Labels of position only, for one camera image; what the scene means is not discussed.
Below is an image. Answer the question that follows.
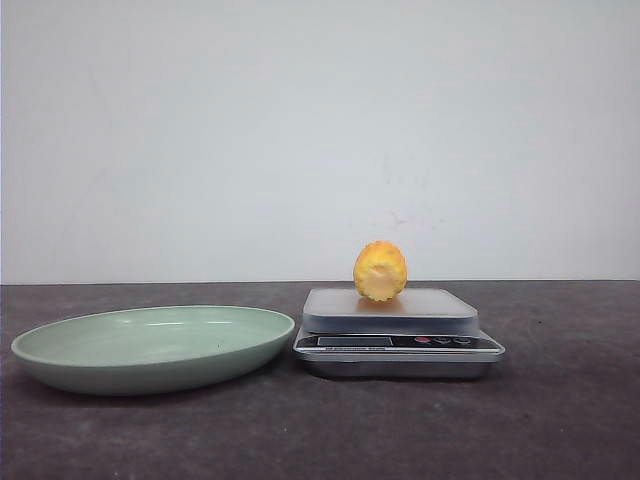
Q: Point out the silver digital kitchen scale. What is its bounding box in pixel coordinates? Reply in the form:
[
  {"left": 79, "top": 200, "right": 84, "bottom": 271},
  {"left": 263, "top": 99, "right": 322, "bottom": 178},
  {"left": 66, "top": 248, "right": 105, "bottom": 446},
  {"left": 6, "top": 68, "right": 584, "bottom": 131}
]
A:
[{"left": 293, "top": 288, "right": 505, "bottom": 378}]

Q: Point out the light green oval plate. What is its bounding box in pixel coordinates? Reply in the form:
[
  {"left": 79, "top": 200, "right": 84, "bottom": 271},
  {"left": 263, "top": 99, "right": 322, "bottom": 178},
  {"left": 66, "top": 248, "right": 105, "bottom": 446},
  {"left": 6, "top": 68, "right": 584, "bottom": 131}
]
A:
[{"left": 11, "top": 305, "right": 295, "bottom": 396}]

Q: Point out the yellow corn cob piece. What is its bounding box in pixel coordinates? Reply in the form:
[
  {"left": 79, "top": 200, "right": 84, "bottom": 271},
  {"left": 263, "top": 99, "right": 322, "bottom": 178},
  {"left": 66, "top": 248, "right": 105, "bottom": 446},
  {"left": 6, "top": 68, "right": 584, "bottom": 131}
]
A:
[{"left": 353, "top": 240, "right": 408, "bottom": 302}]

